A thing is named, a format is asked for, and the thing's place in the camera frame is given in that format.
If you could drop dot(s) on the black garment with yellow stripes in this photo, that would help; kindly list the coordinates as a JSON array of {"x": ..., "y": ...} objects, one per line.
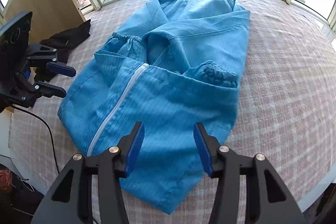
[{"x": 71, "y": 37}]

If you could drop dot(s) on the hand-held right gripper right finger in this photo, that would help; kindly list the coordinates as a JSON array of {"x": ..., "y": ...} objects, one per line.
[{"x": 203, "y": 153}]

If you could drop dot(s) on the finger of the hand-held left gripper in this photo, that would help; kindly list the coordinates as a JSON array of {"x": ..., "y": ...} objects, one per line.
[
  {"x": 52, "y": 90},
  {"x": 61, "y": 69}
]

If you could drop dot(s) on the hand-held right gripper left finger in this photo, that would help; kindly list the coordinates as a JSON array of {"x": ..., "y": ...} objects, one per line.
[{"x": 135, "y": 150}]

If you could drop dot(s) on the blue zip coat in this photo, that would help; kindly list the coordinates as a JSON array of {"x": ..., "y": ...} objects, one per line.
[{"x": 183, "y": 98}]

